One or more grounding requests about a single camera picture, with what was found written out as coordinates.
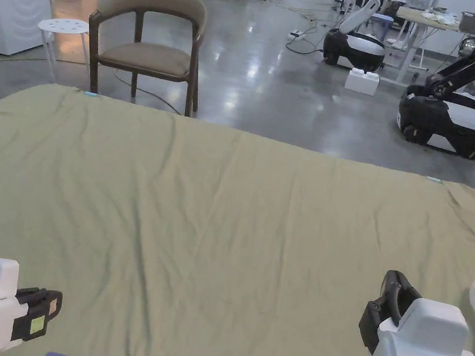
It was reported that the bed with pale green sheet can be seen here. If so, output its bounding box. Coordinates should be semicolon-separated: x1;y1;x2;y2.
0;77;475;356

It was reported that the pale blue plastic stool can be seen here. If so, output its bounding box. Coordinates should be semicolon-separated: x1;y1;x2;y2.
368;12;395;42

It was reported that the white-legged work table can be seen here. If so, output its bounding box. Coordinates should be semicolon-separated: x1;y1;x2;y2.
386;2;475;96

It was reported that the white foam block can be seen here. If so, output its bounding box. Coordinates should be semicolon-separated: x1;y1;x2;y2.
343;67;382;97

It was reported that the black and white wheeled robot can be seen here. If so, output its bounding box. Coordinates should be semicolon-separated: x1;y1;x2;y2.
393;0;475;161
320;0;392;73

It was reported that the brown wooden armchair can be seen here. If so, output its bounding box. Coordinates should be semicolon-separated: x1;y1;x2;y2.
78;0;212;119

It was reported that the white round stool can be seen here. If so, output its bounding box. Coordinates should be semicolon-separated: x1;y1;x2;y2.
30;16;89;87

